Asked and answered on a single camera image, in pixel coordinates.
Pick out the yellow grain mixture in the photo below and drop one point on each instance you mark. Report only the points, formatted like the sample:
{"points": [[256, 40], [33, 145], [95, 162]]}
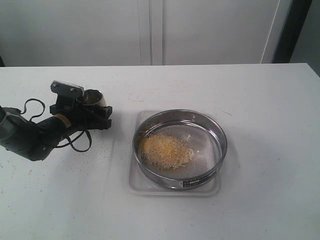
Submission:
{"points": [[164, 152]]}

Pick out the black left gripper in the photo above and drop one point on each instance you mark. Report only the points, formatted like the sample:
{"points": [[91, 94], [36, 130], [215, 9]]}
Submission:
{"points": [[66, 118]]}

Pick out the white square plastic tray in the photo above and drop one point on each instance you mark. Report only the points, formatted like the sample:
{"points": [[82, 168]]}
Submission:
{"points": [[140, 185]]}

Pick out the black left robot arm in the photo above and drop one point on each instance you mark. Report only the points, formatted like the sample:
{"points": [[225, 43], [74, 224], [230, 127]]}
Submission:
{"points": [[22, 136]]}

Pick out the stainless steel cup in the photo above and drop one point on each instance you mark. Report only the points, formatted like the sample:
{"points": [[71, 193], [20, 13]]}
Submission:
{"points": [[93, 98]]}

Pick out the round steel mesh sieve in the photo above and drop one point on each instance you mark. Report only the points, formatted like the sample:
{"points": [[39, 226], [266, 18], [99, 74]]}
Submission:
{"points": [[180, 160]]}

